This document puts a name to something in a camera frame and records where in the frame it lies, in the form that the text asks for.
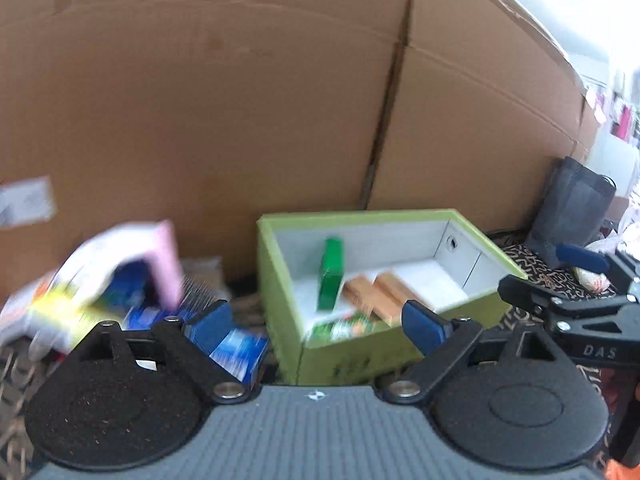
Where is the brown patterned mat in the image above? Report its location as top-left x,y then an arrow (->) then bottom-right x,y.
0,230 -> 640,467

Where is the pink and white box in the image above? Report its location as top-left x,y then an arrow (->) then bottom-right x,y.
75,220 -> 186,311

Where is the yellow packet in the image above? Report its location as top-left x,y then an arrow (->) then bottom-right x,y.
29,285 -> 122,352

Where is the lime green storage box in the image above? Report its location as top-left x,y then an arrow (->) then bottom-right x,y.
256,208 -> 529,386

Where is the small green box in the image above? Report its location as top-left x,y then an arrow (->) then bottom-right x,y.
317,238 -> 346,311

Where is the plain large cardboard box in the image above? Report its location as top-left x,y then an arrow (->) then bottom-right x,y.
367,0 -> 601,241

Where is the blue printed packet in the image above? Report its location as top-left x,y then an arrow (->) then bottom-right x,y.
114,259 -> 201,332

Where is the green printed packet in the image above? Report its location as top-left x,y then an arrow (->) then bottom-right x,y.
312,312 -> 392,345

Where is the brown packet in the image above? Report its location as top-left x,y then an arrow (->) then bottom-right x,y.
344,277 -> 382,319
375,272 -> 417,327

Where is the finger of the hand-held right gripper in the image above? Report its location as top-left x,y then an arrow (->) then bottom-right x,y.
556,243 -> 640,291
498,276 -> 640,328

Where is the white plastic packet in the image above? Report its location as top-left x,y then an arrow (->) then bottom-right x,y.
0,280 -> 56,347

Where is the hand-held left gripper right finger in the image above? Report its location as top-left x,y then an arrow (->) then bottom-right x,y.
382,300 -> 573,406

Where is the white plastic bag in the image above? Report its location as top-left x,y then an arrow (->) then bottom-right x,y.
585,230 -> 640,262

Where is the white red small packet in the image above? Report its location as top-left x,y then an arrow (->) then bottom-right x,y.
572,266 -> 612,294

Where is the blue and white packet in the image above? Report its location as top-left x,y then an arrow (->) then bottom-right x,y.
209,327 -> 271,382

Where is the black fabric bag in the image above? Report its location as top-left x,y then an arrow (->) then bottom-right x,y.
525,156 -> 618,268

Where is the large cardboard box white label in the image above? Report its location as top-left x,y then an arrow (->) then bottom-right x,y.
0,0 -> 415,291

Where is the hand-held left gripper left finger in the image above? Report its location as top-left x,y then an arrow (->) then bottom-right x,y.
67,300 -> 253,406

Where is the orange cloth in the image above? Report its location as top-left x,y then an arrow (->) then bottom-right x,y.
604,459 -> 640,480

